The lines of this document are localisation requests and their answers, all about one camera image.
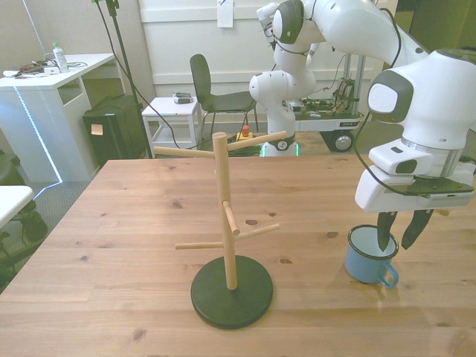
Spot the clear plastic bottle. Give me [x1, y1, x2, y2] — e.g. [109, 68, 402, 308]
[52, 41, 71, 74]

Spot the black office chair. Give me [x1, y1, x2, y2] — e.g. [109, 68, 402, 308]
[0, 150, 50, 289]

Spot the green floor cable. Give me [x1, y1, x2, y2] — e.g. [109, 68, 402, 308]
[225, 133, 262, 156]

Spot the white paper sheet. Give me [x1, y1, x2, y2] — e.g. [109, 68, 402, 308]
[216, 0, 234, 29]

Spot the red emergency stop button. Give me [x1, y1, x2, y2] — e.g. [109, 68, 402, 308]
[236, 125, 256, 142]

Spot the small white side table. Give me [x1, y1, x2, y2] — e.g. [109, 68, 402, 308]
[141, 96, 203, 149]

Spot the black plastic chair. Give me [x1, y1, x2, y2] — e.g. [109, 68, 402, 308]
[189, 54, 258, 145]

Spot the blue enamel mug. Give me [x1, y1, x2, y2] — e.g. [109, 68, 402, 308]
[344, 224, 400, 290]

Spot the wheeled white robot cart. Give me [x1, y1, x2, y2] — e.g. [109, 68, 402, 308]
[286, 51, 370, 154]

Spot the white desk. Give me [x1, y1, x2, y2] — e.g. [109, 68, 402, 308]
[0, 53, 123, 184]

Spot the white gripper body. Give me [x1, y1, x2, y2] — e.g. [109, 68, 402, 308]
[354, 163, 476, 215]

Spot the black tripod stand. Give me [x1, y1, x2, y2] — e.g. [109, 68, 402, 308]
[91, 0, 155, 159]

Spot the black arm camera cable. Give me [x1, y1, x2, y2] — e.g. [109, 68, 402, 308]
[266, 7, 414, 196]

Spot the wooden mug tree black base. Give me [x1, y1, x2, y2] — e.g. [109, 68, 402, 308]
[153, 130, 289, 330]

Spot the black computer case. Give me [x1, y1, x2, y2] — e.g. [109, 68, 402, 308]
[82, 94, 149, 169]

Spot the white round-edged table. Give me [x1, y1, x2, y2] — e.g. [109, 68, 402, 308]
[0, 184, 35, 228]

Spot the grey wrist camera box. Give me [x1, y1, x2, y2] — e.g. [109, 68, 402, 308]
[415, 191, 476, 208]

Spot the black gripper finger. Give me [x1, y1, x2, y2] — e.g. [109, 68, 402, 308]
[376, 210, 398, 251]
[401, 208, 434, 251]

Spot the black floor cable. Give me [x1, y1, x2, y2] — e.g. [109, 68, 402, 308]
[128, 74, 211, 150]

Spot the tool clutter pile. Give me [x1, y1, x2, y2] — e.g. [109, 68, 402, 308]
[2, 58, 61, 79]

